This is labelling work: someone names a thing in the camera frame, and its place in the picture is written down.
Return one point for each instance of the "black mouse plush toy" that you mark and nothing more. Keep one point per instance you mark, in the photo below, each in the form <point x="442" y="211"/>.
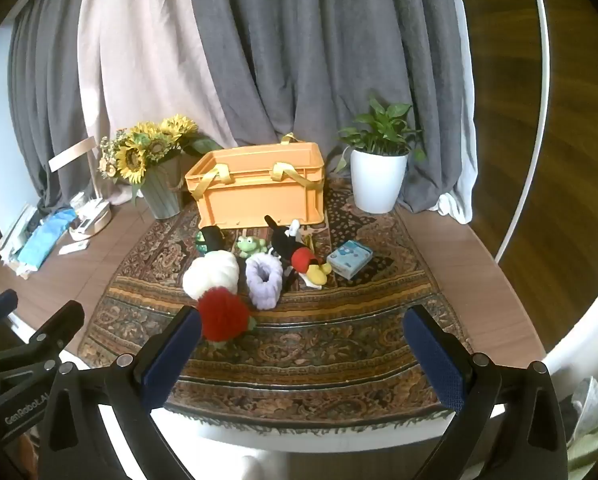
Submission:
<point x="304" y="259"/>

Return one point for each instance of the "black and green plush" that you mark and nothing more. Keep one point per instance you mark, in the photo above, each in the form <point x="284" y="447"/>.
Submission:
<point x="211" y="237"/>

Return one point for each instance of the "white desk lamp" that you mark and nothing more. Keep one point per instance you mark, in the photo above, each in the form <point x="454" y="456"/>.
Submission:
<point x="91" y="222"/>

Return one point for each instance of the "grey curtain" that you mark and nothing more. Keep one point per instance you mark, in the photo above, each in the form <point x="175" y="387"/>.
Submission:
<point x="304" y="60"/>
<point x="44" y="100"/>

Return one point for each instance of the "white hoop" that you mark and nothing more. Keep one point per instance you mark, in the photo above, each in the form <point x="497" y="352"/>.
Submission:
<point x="548" y="90"/>

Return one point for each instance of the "white cloth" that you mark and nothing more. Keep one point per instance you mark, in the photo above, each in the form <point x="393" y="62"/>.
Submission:
<point x="459" y="210"/>

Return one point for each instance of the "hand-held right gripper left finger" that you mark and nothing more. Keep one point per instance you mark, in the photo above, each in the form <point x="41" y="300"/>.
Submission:
<point x="174" y="355"/>

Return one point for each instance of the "beige curtain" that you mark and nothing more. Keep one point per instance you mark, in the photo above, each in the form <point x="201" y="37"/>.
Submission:
<point x="139" y="60"/>

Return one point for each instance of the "grey ribbed vase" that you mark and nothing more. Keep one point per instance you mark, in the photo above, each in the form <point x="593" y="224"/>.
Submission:
<point x="163" y="192"/>

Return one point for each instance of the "patterned rug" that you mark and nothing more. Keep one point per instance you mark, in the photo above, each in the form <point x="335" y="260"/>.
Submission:
<point x="304" y="350"/>

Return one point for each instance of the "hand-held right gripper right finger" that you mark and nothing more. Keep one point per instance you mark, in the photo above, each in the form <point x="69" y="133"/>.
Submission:
<point x="439" y="360"/>

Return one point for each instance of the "orange plastic crate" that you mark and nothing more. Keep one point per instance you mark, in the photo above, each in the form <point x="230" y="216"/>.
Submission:
<point x="259" y="200"/>

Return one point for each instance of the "small blue printed box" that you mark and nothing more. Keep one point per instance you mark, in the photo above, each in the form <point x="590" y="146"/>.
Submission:
<point x="349" y="257"/>

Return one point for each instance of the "green leafy houseplant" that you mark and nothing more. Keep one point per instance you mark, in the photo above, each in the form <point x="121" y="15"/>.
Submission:
<point x="384" y="130"/>

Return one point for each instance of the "red fluffy plush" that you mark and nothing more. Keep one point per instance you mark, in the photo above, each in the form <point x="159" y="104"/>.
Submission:
<point x="221" y="312"/>

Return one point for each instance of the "green frog plush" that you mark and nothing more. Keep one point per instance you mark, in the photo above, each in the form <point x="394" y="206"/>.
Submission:
<point x="249" y="246"/>

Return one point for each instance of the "sunflower bouquet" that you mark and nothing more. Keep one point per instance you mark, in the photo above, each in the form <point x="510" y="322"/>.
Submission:
<point x="131" y="157"/>

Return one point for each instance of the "white fluffy plush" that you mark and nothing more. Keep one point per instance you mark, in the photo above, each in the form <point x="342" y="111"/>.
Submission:
<point x="209" y="272"/>

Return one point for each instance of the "white plant pot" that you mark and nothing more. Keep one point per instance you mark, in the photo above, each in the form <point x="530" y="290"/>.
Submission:
<point x="379" y="182"/>

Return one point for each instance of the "blue packet on floor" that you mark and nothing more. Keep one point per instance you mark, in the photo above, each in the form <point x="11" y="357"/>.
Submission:
<point x="46" y="235"/>

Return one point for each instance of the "small white remote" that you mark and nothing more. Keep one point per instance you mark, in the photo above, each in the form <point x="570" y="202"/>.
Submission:
<point x="74" y="248"/>

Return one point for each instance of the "pale green cloth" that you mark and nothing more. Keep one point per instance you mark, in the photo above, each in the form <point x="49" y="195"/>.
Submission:
<point x="591" y="410"/>

